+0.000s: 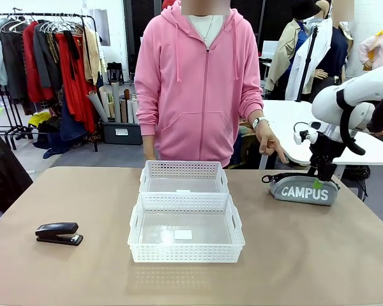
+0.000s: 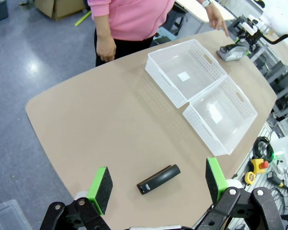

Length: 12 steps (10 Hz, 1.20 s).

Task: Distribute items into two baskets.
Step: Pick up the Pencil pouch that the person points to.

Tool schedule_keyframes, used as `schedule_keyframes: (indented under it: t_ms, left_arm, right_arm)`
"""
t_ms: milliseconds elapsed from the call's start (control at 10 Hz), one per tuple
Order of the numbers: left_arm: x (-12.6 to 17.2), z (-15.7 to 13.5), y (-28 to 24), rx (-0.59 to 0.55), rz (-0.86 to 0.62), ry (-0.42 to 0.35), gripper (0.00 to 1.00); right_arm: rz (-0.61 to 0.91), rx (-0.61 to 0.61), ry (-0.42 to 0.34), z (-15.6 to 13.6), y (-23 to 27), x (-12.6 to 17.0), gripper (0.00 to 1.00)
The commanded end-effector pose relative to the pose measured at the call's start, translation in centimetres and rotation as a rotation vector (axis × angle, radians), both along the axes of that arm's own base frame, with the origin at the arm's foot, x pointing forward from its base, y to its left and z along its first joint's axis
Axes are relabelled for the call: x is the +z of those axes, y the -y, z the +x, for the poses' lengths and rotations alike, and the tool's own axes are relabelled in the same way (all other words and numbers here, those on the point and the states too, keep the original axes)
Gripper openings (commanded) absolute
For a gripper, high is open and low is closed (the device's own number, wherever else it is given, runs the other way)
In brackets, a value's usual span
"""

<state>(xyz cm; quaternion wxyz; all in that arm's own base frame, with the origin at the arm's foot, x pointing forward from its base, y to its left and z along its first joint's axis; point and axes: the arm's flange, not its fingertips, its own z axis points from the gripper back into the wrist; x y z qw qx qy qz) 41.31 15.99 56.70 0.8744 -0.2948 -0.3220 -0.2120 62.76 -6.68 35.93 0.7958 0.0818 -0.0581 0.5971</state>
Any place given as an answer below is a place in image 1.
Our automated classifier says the black metal clothes rack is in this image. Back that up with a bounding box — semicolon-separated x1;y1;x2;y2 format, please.
0;12;100;153

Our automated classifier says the blue cloth on floor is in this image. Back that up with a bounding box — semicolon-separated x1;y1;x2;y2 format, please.
42;130;68;159

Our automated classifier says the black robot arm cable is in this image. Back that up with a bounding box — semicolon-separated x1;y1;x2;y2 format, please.
339;91;366;156

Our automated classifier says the gray storage box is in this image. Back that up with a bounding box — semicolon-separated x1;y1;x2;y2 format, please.
101;120;144;146

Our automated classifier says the yellow bag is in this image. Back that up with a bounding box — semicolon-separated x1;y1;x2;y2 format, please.
28;111;52;127

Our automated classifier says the red hanging dress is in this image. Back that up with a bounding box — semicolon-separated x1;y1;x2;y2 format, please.
55;31;99;134

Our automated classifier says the black stapler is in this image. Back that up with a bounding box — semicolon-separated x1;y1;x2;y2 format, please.
34;222;84;247

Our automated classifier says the dark cloth covered object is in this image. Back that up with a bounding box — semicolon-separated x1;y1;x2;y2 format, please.
0;124;34;214

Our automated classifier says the person in pink hoodie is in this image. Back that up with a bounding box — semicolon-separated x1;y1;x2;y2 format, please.
134;0;265;170

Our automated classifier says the beige paper roll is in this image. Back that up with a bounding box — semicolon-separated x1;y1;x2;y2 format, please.
97;87;112;119

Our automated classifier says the person's left hand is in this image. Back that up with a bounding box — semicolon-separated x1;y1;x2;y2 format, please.
254;122;289;164

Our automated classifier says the gray hanging jacket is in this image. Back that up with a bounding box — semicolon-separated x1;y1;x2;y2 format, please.
33;20;64;91

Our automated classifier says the silver necklace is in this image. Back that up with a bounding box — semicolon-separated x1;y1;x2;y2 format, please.
188;14;216;45

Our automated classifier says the beige hanging garment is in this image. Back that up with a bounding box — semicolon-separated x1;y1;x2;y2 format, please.
80;26;105;86

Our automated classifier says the tall gray paper roll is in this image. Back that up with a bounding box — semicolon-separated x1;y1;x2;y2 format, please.
110;81;123;124

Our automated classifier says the pink fluffy garment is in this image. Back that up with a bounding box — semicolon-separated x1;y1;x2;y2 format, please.
358;27;383;71

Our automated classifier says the mannequin in navy shirt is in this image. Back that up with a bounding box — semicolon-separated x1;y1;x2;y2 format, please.
315;0;355;90

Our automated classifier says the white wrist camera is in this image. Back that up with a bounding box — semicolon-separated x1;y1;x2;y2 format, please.
292;122;322;146

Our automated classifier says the person's right forearm pink sleeve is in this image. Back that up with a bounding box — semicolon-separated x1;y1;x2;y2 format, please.
135;92;161;138

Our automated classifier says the person's left forearm pink sleeve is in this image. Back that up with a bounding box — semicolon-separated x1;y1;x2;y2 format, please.
238;81;265;124

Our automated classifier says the white background table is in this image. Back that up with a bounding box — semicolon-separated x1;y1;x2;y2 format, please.
258;99;383;167

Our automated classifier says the black hanging scarf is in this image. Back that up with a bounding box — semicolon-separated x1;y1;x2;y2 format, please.
62;29;81;81

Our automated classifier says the white lab coat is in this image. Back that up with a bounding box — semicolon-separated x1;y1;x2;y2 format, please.
285;17;334;103

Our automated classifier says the black chair under table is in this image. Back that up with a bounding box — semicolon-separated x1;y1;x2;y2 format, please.
340;165;371;202

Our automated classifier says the red hanging jacket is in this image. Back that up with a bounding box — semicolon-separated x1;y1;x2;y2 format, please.
21;20;54;103

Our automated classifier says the dark brown hanging coat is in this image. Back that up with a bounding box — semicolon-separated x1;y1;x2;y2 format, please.
0;21;29;100

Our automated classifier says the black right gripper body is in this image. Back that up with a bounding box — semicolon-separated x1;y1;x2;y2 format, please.
308;132;343;164

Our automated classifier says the mannequin with beige trench coat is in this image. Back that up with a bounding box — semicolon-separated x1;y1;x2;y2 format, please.
264;17;310;94

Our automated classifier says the black hat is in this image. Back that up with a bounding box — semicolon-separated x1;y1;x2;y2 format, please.
290;0;322;22

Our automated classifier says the person's right hand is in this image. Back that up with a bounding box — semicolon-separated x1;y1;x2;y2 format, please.
142;136;157;161

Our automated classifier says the smaller white perforated plastic basket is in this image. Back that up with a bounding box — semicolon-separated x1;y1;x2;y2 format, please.
139;160;230;196

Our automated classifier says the larger white perforated plastic basket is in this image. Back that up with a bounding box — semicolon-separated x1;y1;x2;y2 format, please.
126;192;246;264

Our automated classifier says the gray CAMPUS pencil case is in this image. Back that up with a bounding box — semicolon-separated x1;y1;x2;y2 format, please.
260;173;341;207

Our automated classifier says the navy denim garment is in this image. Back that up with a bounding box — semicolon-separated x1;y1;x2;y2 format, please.
59;92;87;142

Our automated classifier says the slanted gray paper roll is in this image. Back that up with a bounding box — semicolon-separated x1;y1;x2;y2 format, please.
87;90;110;124

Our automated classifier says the black tripod pole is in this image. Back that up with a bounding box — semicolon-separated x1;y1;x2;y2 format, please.
295;25;320;103

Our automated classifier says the black bag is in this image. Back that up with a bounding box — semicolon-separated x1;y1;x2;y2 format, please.
106;61;126;85

